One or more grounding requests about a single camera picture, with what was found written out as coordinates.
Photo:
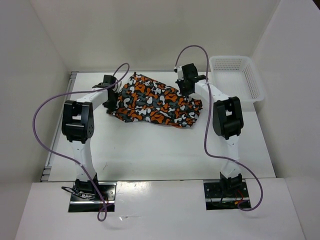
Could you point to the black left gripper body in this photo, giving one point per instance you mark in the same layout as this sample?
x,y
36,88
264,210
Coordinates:
x,y
111,103

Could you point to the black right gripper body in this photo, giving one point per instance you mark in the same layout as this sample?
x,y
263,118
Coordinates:
x,y
183,88

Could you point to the orange black camouflage shorts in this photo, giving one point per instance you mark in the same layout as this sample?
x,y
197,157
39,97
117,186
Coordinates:
x,y
143,99

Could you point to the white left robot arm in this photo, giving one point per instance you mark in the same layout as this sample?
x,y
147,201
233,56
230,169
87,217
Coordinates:
x,y
78,126

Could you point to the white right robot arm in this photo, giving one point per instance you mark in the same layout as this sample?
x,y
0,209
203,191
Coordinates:
x,y
227,122

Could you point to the white perforated plastic basket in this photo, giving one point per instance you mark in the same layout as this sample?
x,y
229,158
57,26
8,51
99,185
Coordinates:
x,y
236,75

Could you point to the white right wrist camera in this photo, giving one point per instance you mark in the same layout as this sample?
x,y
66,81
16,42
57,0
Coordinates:
x,y
179,71

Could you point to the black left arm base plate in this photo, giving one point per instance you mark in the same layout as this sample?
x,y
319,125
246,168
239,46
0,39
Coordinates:
x,y
82,202

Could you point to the aluminium table edge rail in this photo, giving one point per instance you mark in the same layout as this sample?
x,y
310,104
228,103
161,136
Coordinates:
x,y
53,146

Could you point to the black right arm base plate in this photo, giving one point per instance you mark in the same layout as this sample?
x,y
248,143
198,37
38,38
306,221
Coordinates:
x,y
215,199

